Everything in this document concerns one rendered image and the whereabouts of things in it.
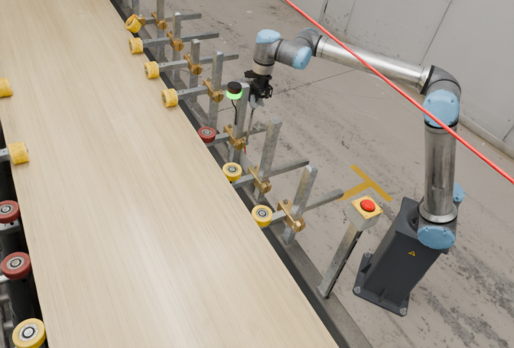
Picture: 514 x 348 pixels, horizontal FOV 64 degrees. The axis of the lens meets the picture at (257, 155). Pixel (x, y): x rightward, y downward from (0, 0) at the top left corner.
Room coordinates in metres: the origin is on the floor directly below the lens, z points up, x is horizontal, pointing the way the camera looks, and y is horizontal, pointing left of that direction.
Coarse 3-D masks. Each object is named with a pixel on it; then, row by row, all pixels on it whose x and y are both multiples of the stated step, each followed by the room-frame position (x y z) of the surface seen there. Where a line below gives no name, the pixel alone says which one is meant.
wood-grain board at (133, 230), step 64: (0, 0) 2.21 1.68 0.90; (64, 0) 2.37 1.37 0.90; (0, 64) 1.59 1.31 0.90; (64, 64) 1.70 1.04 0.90; (128, 64) 1.81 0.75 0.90; (64, 128) 1.24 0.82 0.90; (128, 128) 1.32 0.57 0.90; (192, 128) 1.40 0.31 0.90; (64, 192) 0.92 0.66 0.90; (128, 192) 0.97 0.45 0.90; (192, 192) 1.03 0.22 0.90; (64, 256) 0.67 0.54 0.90; (128, 256) 0.71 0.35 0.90; (192, 256) 0.76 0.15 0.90; (256, 256) 0.81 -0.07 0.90; (64, 320) 0.47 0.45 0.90; (128, 320) 0.51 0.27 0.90; (192, 320) 0.54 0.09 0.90; (256, 320) 0.58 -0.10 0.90; (320, 320) 0.62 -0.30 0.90
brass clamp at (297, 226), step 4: (288, 200) 1.12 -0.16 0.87; (280, 204) 1.09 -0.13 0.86; (284, 204) 1.10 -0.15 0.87; (288, 204) 1.10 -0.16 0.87; (292, 204) 1.10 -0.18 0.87; (280, 208) 1.09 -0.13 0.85; (284, 208) 1.08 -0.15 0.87; (288, 208) 1.08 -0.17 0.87; (288, 212) 1.06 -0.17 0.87; (288, 216) 1.04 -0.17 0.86; (288, 220) 1.04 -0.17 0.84; (292, 220) 1.02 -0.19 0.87; (296, 220) 1.03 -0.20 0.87; (300, 220) 1.03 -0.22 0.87; (288, 224) 1.03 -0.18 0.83; (292, 224) 1.02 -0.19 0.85; (296, 224) 1.01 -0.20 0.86; (300, 224) 1.01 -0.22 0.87; (304, 224) 1.02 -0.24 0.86; (292, 228) 1.00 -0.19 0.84; (296, 228) 1.00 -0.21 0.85; (300, 228) 1.01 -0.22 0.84; (296, 232) 1.00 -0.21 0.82
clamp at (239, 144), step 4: (232, 124) 1.53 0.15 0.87; (224, 128) 1.49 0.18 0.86; (228, 128) 1.49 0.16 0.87; (232, 128) 1.49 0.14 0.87; (224, 132) 1.49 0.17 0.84; (228, 132) 1.46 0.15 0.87; (232, 132) 1.47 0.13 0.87; (232, 136) 1.44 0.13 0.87; (232, 140) 1.43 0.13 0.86; (236, 140) 1.42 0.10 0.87; (240, 140) 1.42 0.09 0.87; (232, 144) 1.42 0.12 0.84; (236, 144) 1.40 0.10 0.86; (240, 144) 1.41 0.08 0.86; (244, 144) 1.42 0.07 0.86; (236, 148) 1.40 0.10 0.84; (240, 148) 1.41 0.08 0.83
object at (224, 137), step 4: (280, 120) 1.64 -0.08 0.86; (244, 128) 1.52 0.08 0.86; (244, 132) 1.50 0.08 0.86; (252, 132) 1.53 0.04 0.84; (256, 132) 1.54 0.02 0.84; (216, 136) 1.43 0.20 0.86; (220, 136) 1.43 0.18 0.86; (224, 136) 1.44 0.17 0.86; (228, 136) 1.45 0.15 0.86; (244, 136) 1.50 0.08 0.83; (216, 140) 1.41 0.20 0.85; (220, 140) 1.42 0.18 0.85; (224, 140) 1.43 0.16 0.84; (228, 140) 1.45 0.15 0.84; (204, 144) 1.37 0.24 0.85; (208, 144) 1.38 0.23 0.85; (212, 144) 1.39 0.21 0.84
